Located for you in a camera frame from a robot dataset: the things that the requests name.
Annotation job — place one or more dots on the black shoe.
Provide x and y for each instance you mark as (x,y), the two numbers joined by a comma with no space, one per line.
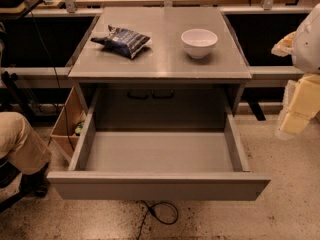
(36,183)

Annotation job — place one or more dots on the grey cabinet table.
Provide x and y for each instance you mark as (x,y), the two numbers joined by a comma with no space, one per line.
(163,59)

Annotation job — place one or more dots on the person leg beige trousers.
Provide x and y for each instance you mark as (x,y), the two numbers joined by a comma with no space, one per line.
(21,145)

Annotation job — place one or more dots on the grey open top drawer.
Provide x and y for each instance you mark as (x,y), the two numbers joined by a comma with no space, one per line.
(159,144)

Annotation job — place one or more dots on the blue chip bag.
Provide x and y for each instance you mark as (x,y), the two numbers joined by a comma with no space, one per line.
(125,42)

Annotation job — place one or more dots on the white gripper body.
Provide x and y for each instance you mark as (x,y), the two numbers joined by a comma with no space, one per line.
(308,47)

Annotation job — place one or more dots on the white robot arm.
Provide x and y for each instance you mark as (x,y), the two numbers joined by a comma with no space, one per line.
(306,45)

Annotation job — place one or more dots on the white ceramic bowl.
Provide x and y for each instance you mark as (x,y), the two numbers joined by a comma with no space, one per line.
(198,43)

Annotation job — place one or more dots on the green object in box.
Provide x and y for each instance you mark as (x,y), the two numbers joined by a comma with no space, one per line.
(78,129)

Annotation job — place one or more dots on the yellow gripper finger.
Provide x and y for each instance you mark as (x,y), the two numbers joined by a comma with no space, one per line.
(289,126)
(284,46)

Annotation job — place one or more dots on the open cardboard box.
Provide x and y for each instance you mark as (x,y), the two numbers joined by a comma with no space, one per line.
(63,132)

